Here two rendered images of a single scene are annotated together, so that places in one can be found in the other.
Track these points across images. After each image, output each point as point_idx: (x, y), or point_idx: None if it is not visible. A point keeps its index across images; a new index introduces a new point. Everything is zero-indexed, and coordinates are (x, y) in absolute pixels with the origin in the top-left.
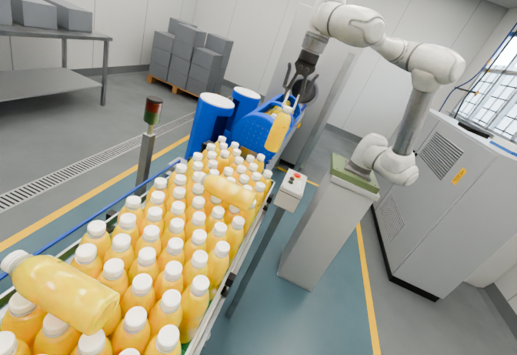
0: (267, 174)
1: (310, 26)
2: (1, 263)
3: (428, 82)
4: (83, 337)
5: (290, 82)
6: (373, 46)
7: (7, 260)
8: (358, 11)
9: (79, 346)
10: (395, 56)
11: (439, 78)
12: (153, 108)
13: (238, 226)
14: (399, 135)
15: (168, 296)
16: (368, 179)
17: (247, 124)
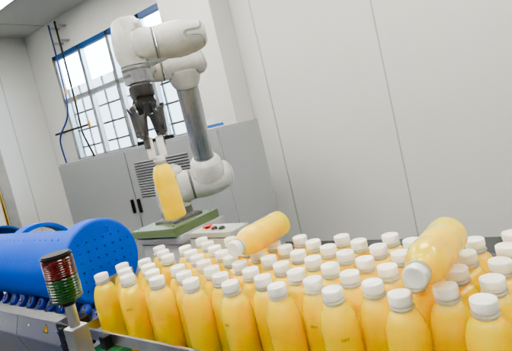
0: (205, 239)
1: (131, 59)
2: (424, 272)
3: (193, 76)
4: (466, 254)
5: (145, 126)
6: (164, 59)
7: (420, 266)
8: (183, 22)
9: (473, 253)
10: (152, 71)
11: (200, 68)
12: (73, 263)
13: (306, 237)
14: (198, 141)
15: (410, 240)
16: (200, 211)
17: (79, 250)
